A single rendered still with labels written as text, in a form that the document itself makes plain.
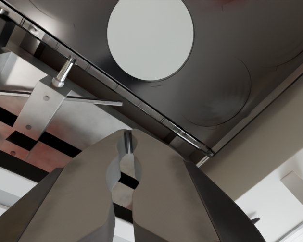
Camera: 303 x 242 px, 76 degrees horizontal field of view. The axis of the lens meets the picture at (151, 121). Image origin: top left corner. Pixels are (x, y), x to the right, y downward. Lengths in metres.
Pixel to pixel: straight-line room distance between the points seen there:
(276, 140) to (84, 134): 0.27
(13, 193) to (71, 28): 0.21
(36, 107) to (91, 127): 0.08
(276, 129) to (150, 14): 0.23
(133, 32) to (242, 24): 0.13
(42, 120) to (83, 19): 0.14
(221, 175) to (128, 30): 0.25
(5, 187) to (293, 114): 0.38
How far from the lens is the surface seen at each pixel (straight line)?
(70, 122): 0.31
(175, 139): 0.35
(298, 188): 0.30
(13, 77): 0.31
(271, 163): 0.30
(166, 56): 0.25
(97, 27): 0.25
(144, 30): 0.24
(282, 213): 0.37
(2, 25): 0.27
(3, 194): 0.31
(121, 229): 0.32
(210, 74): 0.27
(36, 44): 0.32
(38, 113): 0.29
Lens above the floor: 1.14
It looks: 63 degrees down
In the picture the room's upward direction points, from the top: 170 degrees clockwise
